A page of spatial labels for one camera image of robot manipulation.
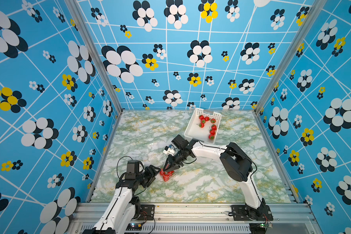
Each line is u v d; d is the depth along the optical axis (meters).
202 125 1.07
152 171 0.76
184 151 0.71
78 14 0.71
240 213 0.72
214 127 1.05
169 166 0.78
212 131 1.04
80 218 0.73
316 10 0.69
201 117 1.12
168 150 0.85
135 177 0.67
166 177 0.82
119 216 0.48
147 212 0.73
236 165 0.54
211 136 1.00
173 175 0.84
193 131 1.08
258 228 0.69
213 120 1.10
